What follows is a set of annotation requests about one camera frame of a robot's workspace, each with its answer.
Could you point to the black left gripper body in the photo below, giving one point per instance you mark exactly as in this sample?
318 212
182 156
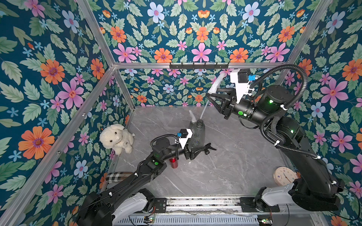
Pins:
185 153

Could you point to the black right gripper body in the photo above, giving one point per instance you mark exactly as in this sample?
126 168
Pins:
229 102

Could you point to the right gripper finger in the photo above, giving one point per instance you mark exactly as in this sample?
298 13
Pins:
221 102
226 91

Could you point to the white spray nozzle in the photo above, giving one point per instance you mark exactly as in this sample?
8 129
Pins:
213 90
193 118

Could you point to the grey translucent spray bottle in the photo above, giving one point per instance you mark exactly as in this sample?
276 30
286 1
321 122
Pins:
192 125

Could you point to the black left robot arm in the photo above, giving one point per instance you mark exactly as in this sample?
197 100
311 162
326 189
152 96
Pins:
129 196

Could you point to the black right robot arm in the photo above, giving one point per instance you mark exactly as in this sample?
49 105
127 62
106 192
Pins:
317 189

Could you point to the white plush teddy bear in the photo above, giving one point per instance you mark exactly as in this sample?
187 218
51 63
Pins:
117 138

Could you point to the plaid fabric cloth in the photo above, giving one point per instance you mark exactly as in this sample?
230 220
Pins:
117 177

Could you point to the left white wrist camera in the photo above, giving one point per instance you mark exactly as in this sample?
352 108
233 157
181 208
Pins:
183 136

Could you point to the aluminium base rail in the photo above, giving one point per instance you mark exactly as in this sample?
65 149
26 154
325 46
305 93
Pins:
191 205

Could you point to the black hook rail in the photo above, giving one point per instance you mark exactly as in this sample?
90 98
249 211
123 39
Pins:
192 66

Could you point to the round beige wall clock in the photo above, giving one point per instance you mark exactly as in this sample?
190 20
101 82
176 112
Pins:
284 176

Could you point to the aluminium frame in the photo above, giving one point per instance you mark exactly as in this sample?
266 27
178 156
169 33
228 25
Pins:
71 68

